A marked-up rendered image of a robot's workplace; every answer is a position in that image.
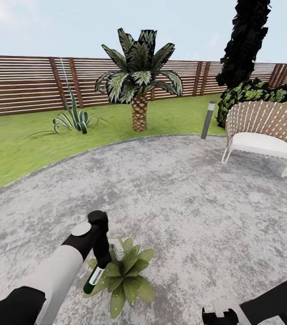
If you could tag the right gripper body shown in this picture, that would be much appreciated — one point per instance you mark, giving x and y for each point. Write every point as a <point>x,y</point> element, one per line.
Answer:
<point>228,319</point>

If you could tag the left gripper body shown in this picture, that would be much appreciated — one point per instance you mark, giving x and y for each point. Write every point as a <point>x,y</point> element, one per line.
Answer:
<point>102,254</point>

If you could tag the tree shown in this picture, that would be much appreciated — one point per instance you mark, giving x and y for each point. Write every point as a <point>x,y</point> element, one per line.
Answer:
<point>246,41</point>

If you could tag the insectifuge atomizer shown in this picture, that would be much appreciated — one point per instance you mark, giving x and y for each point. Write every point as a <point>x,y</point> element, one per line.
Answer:
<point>93,279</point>

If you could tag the garden chair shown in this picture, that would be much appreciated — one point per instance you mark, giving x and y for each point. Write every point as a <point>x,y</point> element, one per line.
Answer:
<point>258,127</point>

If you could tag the charcoal grill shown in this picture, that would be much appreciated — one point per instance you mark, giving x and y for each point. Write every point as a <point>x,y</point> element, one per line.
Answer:
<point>270,304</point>

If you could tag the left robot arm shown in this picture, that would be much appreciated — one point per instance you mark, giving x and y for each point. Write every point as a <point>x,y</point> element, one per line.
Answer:
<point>36,300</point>

